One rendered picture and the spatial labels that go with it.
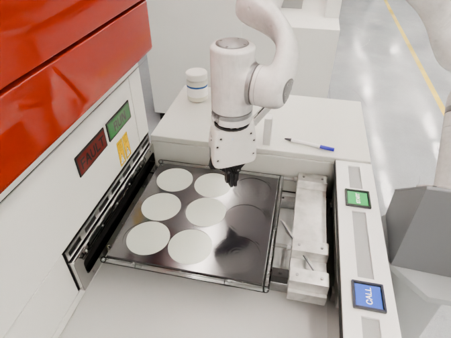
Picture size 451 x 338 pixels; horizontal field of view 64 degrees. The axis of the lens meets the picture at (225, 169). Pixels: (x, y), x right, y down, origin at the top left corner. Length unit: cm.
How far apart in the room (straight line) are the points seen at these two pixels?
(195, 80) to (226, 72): 53
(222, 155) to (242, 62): 21
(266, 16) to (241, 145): 26
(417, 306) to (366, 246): 37
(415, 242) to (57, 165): 76
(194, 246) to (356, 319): 36
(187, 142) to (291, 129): 31
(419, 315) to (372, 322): 48
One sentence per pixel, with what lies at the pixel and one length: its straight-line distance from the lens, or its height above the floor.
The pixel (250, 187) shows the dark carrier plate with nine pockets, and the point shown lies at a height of 90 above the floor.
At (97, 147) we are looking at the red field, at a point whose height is 110.
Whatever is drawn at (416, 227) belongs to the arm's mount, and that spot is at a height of 96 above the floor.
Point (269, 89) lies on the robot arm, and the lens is 65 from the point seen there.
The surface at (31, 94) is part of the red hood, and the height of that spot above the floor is 131.
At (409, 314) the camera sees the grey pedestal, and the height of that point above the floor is 62.
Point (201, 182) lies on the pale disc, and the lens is 99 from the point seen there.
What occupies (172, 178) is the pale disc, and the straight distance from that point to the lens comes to 101.
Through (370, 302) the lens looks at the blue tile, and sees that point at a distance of 72.
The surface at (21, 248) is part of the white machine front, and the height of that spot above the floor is 108.
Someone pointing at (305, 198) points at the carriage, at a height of 88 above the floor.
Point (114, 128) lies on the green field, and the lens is 88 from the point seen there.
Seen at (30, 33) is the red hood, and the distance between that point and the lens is 57.
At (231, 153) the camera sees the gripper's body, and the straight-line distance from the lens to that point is 77.
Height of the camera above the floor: 154
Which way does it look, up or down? 38 degrees down
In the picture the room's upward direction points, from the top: straight up
